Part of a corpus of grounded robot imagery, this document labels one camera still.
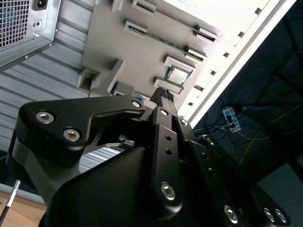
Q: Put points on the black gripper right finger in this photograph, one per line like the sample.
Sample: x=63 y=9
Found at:
x=213 y=179

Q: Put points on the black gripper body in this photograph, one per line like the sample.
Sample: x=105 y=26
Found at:
x=106 y=201

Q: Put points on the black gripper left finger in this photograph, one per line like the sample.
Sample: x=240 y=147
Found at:
x=59 y=118

